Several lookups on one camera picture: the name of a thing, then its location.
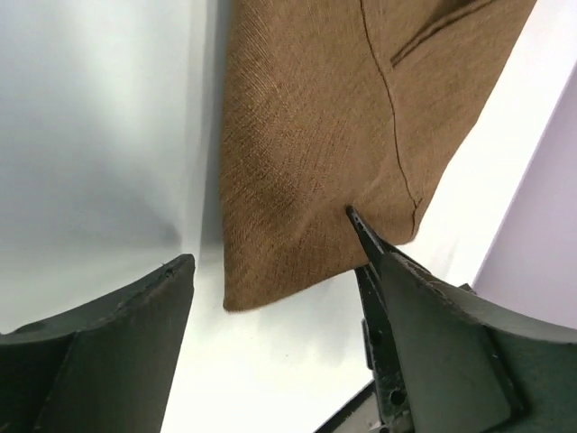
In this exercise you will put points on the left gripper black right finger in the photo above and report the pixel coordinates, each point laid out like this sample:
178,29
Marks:
445,360

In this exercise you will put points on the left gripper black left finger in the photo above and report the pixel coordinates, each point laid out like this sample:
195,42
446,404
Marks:
104,367

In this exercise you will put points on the brown cloth napkin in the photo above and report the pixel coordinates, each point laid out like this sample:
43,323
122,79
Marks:
331,104

